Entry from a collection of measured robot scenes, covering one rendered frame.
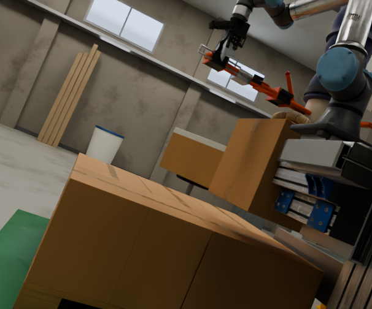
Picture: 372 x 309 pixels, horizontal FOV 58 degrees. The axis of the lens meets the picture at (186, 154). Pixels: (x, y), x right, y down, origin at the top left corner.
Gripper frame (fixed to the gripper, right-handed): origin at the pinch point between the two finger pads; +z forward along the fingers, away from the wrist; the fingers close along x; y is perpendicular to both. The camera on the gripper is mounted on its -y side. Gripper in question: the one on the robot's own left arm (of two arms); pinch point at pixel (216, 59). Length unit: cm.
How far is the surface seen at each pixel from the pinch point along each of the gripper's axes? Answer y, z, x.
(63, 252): -27, 92, -10
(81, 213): -27, 76, -10
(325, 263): 91, 63, -8
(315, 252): 91, 60, 0
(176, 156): 55, 44, 159
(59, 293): -22, 107, -11
